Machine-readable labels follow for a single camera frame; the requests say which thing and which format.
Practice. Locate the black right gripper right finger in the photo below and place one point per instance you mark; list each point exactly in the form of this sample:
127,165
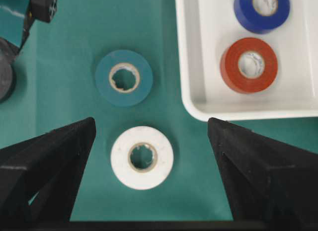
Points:
265,179

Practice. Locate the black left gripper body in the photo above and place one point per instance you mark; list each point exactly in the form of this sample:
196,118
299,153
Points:
43,10

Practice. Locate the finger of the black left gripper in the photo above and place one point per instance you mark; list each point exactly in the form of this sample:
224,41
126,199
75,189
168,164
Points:
28,22

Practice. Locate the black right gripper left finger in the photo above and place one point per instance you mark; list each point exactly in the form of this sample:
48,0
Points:
40,177

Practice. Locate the black tape roll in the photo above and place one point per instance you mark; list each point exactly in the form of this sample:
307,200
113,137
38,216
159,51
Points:
7,74

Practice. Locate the red tape roll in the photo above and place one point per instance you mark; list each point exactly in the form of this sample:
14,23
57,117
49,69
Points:
249,65

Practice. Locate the blue tape roll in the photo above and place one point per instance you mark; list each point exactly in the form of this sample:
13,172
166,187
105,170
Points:
261,16

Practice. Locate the teal tape roll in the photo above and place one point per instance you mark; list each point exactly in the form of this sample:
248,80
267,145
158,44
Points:
124,78

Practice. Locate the white tape roll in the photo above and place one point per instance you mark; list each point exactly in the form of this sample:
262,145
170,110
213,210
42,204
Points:
142,157

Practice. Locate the white plastic case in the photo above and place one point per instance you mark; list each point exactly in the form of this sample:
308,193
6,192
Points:
206,28

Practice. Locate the green table cloth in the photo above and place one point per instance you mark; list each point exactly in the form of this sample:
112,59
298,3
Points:
56,86

